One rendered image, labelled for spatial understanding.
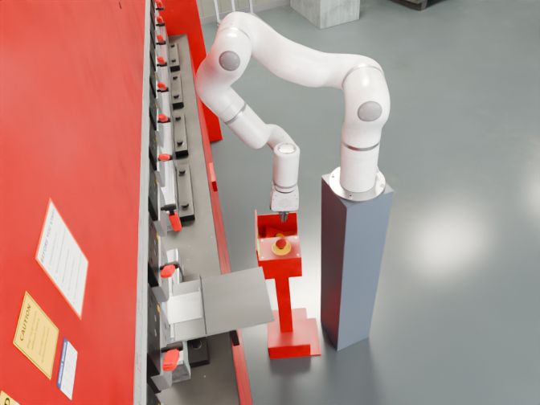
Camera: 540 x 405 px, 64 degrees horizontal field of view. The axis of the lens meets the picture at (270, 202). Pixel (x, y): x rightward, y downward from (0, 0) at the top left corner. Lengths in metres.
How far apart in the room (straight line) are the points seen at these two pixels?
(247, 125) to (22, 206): 0.94
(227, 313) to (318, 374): 1.07
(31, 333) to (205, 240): 1.15
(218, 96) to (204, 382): 0.79
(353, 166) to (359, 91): 0.29
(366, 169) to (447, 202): 1.61
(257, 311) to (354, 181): 0.54
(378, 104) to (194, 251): 0.78
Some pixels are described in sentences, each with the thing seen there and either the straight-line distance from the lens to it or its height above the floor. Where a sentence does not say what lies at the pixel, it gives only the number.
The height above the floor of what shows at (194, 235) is 0.88.
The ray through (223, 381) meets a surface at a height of 0.87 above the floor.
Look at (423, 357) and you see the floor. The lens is 2.30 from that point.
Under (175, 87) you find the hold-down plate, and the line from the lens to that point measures 2.37.
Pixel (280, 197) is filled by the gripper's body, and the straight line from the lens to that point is 1.51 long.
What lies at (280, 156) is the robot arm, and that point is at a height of 1.16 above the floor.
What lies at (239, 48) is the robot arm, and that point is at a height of 1.55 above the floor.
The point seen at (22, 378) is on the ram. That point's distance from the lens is 0.42.
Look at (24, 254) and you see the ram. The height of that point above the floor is 1.73.
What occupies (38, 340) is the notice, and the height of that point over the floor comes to 1.68.
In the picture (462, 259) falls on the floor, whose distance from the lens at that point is 2.69.
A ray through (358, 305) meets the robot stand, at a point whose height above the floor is 0.35.
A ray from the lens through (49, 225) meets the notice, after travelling 0.50.
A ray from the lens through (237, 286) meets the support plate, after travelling 1.25.
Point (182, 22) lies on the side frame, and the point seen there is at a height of 0.95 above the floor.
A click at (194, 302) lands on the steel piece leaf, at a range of 1.24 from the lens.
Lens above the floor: 2.02
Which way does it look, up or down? 45 degrees down
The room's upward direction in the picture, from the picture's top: 6 degrees counter-clockwise
